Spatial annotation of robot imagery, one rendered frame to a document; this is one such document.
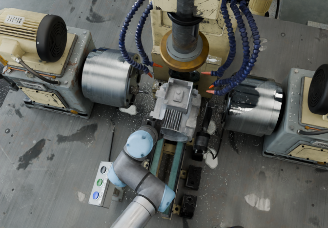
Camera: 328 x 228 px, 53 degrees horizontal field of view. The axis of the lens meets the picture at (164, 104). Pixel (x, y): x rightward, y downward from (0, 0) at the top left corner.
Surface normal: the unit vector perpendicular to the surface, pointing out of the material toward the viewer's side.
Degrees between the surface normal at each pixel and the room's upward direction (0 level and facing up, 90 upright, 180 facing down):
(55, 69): 0
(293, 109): 0
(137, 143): 30
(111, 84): 39
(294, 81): 0
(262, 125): 62
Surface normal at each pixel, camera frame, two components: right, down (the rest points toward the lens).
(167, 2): -0.22, 0.90
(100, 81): -0.14, 0.22
